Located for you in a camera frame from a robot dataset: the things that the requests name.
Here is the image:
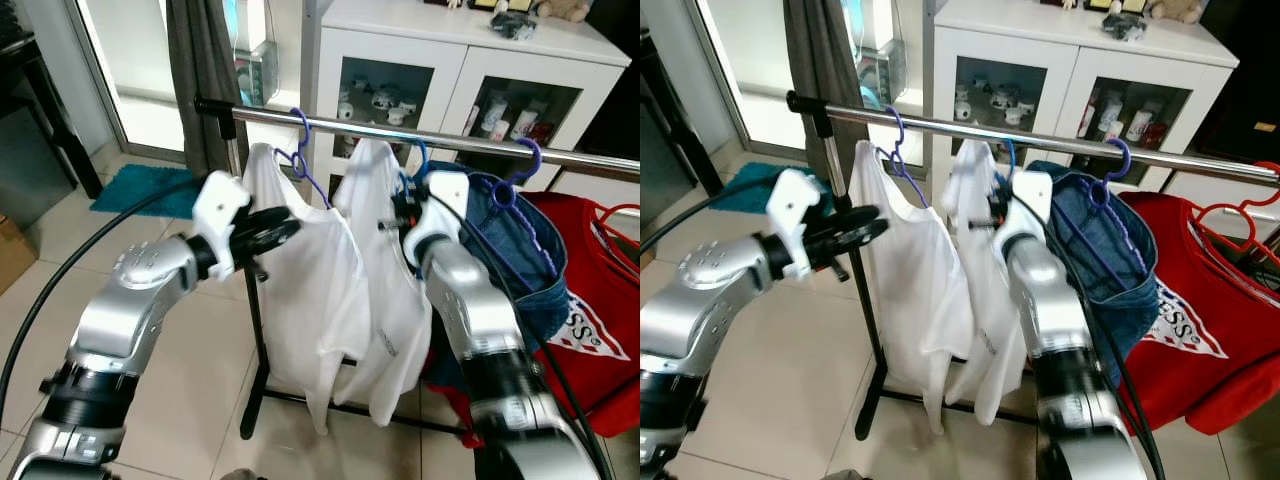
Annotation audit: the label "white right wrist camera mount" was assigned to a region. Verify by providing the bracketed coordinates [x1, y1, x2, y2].
[995, 170, 1053, 263]
[400, 170, 471, 266]

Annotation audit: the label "black television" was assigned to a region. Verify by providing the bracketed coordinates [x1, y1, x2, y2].
[590, 0, 640, 151]
[1195, 0, 1280, 176]

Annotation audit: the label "steel clothes rack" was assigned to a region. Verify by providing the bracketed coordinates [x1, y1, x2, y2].
[193, 95, 640, 441]
[785, 90, 1280, 441]

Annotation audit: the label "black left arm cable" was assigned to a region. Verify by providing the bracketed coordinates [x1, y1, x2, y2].
[0, 175, 201, 401]
[640, 172, 776, 256]

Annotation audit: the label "white glass-door cabinet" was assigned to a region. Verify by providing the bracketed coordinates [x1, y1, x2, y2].
[300, 0, 631, 201]
[922, 0, 1236, 191]

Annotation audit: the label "grey storage unit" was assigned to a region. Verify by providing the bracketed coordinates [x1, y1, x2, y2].
[640, 100, 691, 216]
[0, 100, 76, 241]

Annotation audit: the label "red plastic hanger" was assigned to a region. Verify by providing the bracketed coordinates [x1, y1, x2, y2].
[585, 203, 640, 286]
[1190, 160, 1280, 271]

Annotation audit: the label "red printed t-shirt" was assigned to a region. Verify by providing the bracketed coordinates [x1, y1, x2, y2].
[1115, 190, 1280, 436]
[425, 190, 640, 439]

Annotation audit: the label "grey wall box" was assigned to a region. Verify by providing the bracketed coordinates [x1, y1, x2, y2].
[235, 40, 279, 106]
[855, 40, 906, 106]

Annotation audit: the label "dark desk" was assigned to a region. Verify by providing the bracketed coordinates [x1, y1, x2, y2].
[640, 40, 716, 196]
[0, 35, 106, 201]

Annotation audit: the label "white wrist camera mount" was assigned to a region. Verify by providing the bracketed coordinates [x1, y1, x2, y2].
[995, 170, 1053, 263]
[192, 170, 251, 281]
[400, 170, 471, 266]
[768, 168, 831, 281]

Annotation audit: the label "grey curtain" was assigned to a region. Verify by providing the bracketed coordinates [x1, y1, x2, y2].
[165, 0, 246, 176]
[782, 0, 866, 171]

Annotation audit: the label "black crumpled object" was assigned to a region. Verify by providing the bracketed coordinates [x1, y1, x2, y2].
[490, 10, 541, 41]
[1103, 10, 1151, 41]

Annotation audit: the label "white t-shirt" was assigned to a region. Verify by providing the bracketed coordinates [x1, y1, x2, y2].
[848, 140, 976, 433]
[240, 143, 373, 436]

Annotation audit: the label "purple plastic hanger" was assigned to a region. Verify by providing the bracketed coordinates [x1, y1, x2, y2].
[1050, 137, 1151, 301]
[878, 105, 931, 209]
[275, 107, 336, 211]
[470, 135, 561, 276]

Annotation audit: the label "teal floor mat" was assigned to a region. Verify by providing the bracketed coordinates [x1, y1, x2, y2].
[90, 163, 201, 219]
[712, 160, 801, 216]

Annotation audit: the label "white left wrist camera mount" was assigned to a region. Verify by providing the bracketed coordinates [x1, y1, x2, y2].
[768, 168, 831, 281]
[192, 170, 251, 281]

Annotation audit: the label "blue denim jeans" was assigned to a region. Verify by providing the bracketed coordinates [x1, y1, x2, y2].
[1030, 160, 1163, 386]
[420, 160, 571, 391]

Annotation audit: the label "printed cardboard box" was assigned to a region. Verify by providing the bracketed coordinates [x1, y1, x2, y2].
[0, 215, 39, 296]

